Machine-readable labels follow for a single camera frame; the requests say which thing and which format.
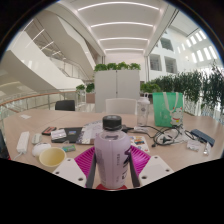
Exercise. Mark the white computer mouse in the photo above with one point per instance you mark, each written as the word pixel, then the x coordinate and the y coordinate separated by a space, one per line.
pixel 40 148

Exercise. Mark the green hedge plants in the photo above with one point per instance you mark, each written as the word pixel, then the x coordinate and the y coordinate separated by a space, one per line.
pixel 193 86

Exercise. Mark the small black device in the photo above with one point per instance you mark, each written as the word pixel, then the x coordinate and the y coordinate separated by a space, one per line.
pixel 127 128

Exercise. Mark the small black red box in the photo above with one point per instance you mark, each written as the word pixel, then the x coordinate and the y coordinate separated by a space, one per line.
pixel 49 130

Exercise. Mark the pale yellow mug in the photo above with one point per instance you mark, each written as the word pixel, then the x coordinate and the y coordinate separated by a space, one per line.
pixel 51 157

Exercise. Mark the black notebook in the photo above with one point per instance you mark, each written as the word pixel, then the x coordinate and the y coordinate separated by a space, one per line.
pixel 74 135

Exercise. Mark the white cabinet with plants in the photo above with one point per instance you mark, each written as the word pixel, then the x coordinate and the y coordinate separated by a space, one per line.
pixel 116 90

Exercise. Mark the black chair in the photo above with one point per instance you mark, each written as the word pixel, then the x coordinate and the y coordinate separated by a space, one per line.
pixel 65 105

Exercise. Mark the ceiling light strips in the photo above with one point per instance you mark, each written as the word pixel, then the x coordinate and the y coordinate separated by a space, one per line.
pixel 121 24

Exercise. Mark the small teal packet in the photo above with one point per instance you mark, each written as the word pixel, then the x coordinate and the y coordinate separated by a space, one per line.
pixel 69 148

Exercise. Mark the clear shaker bottle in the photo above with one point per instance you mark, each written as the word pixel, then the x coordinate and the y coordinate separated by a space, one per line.
pixel 143 111

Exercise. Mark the white paper sheet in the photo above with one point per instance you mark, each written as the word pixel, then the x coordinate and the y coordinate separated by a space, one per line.
pixel 25 116

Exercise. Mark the open printed booklet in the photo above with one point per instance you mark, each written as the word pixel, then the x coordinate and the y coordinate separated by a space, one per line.
pixel 89 131

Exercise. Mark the white card packet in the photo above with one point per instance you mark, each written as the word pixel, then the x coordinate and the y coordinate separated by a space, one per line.
pixel 58 134

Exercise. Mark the dark blue flat case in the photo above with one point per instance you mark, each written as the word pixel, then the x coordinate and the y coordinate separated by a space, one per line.
pixel 202 137

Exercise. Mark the potted plants wooden planter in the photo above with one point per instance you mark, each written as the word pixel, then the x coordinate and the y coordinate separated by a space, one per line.
pixel 89 90

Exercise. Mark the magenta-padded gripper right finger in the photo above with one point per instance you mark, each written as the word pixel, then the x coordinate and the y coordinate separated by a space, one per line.
pixel 154 169

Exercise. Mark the white chair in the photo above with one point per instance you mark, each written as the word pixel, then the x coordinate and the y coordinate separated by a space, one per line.
pixel 120 106

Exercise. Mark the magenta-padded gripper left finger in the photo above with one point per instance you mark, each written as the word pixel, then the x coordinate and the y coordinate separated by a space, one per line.
pixel 69 170

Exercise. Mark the glass balcony railing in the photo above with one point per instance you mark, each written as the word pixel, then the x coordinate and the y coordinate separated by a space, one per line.
pixel 30 101

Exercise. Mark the green tote bag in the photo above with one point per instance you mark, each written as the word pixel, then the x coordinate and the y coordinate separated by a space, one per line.
pixel 168 110

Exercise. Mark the colourful sticker sheet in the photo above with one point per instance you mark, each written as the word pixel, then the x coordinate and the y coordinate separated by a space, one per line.
pixel 140 143

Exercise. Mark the white plastic packet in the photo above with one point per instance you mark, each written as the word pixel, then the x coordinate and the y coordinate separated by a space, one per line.
pixel 194 145
pixel 207 149

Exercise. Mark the small white grey case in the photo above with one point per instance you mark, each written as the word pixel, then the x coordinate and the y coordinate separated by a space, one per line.
pixel 37 138

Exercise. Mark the purple drink bottle black cap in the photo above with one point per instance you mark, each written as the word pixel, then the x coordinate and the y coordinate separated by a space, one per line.
pixel 112 156

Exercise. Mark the blue office chair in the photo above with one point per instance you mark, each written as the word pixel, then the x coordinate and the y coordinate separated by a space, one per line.
pixel 3 145

